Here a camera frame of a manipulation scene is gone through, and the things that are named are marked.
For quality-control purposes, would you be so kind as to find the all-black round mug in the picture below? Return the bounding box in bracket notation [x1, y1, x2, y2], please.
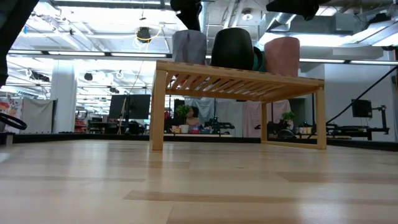
[210, 27, 255, 71]

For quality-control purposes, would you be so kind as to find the thick black cable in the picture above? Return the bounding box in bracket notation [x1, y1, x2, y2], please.
[325, 65, 398, 125]

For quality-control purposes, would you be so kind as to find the large black monitor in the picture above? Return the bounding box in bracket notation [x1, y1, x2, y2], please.
[108, 94, 152, 120]

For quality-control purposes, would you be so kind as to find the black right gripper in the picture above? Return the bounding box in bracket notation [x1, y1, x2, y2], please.
[266, 0, 330, 21]

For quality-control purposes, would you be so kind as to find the pink faceted mug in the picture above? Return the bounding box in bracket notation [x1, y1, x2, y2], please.
[264, 36, 301, 78]

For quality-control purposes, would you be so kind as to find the teal ceramic mug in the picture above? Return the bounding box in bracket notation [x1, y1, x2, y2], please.
[252, 45, 267, 73]

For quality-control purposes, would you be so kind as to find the black looped cable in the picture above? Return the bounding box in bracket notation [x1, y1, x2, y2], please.
[0, 111, 28, 131]

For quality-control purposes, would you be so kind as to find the grey ceramic mug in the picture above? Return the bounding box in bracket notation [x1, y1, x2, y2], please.
[172, 29, 208, 65]

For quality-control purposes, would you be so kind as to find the black ceiling camera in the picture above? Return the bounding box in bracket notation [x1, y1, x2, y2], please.
[136, 26, 152, 44]

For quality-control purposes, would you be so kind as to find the person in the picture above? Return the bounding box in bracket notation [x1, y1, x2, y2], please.
[185, 106, 202, 128]

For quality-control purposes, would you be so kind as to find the wooden slatted rack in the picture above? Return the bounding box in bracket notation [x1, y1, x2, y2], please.
[150, 60, 327, 152]

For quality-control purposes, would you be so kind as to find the grey hanging cloth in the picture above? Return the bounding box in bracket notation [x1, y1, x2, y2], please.
[21, 98, 57, 134]

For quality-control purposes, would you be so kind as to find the small black monitor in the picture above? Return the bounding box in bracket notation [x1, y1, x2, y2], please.
[351, 98, 373, 118]

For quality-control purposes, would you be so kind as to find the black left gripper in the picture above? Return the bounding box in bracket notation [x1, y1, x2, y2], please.
[169, 0, 203, 31]

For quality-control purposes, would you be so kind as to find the small potted plant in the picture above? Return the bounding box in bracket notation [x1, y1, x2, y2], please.
[175, 105, 191, 134]
[282, 111, 296, 130]

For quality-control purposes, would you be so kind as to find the white hanging cloth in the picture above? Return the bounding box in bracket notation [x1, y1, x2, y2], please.
[242, 99, 292, 138]

